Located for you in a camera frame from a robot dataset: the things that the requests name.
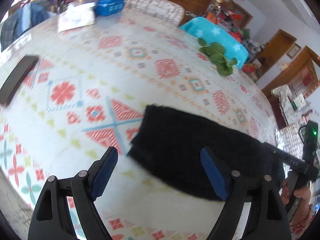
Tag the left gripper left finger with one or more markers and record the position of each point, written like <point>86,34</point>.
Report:
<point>51,218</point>

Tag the black pants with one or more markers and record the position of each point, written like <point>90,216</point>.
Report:
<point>169,143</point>

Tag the turquoise star covered chair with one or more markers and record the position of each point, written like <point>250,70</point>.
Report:
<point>201,27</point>

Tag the blue tissue pack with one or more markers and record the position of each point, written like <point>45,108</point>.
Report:
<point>108,7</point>

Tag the grey plaid covered chair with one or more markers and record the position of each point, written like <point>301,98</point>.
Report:
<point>162,9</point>

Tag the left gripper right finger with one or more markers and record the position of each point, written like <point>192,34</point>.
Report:
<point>250,204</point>

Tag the green leafy vegetable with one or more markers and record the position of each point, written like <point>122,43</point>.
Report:
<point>216,53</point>

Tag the person's right hand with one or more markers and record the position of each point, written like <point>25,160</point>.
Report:
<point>302,194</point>

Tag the plaid covered right chair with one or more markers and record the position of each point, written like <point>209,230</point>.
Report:
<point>288,140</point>

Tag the lace covered side cabinet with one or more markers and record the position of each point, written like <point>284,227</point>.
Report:
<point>289,109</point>

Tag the blue jacket on chair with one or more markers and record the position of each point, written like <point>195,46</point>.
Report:
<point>21,21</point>

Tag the patterned tablecloth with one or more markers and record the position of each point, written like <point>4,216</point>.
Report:
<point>88,92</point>

